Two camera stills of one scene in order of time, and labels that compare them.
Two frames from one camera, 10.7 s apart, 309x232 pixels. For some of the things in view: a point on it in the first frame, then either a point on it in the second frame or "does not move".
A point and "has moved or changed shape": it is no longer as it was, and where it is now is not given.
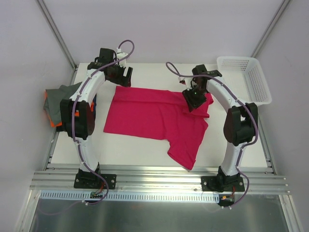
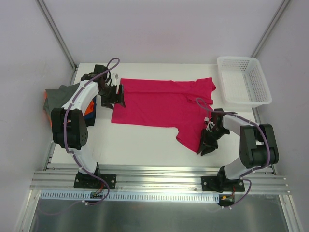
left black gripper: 123,76 -> 113,95
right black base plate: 222,183 does not move
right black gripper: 193,100 -> 211,139
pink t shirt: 160,114 has moved or changed shape
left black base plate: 94,181 does not move
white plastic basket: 245,78 does not move
